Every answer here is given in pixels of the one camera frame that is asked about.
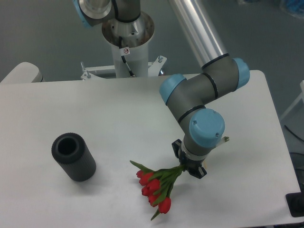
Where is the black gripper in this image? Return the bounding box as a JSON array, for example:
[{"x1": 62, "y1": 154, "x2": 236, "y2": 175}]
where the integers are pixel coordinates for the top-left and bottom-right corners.
[{"x1": 171, "y1": 139, "x2": 207, "y2": 179}]

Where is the red tulip bouquet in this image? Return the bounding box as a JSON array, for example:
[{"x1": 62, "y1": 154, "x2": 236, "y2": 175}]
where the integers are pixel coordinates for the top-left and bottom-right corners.
[{"x1": 130, "y1": 161, "x2": 185, "y2": 220}]

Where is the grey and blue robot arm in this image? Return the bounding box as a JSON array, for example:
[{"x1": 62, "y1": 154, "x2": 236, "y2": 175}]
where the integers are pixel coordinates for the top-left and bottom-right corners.
[{"x1": 73, "y1": 0, "x2": 250, "y2": 179}]

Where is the dark grey ribbed vase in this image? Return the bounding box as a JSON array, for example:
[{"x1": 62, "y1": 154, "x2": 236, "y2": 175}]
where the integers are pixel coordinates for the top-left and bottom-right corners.
[{"x1": 51, "y1": 133, "x2": 96, "y2": 182}]

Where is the black device at table edge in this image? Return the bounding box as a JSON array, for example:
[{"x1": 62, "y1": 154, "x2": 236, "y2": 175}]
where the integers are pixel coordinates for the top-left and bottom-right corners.
[{"x1": 285, "y1": 192, "x2": 304, "y2": 218}]

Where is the white furniture at right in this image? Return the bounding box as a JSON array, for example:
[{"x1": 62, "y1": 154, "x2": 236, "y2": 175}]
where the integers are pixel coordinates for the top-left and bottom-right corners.
[{"x1": 279, "y1": 81, "x2": 304, "y2": 121}]

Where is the white chair back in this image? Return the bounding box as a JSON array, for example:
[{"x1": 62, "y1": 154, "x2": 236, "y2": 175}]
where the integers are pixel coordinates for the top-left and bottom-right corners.
[{"x1": 1, "y1": 62, "x2": 45, "y2": 85}]

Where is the blue item in clear bag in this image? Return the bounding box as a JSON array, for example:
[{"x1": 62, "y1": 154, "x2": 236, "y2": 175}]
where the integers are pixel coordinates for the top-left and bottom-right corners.
[{"x1": 280, "y1": 0, "x2": 304, "y2": 19}]

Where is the white metal base frame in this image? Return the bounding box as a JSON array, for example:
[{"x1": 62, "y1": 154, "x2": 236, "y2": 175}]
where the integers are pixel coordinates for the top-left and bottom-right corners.
[{"x1": 80, "y1": 55, "x2": 167, "y2": 80}]

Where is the black cable on floor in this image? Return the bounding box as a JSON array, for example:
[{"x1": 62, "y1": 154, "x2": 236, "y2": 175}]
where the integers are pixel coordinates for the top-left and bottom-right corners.
[{"x1": 284, "y1": 124, "x2": 304, "y2": 141}]

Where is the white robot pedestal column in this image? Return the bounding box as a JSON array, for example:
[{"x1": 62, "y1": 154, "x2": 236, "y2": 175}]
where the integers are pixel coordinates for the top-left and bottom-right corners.
[{"x1": 102, "y1": 11, "x2": 154, "y2": 78}]

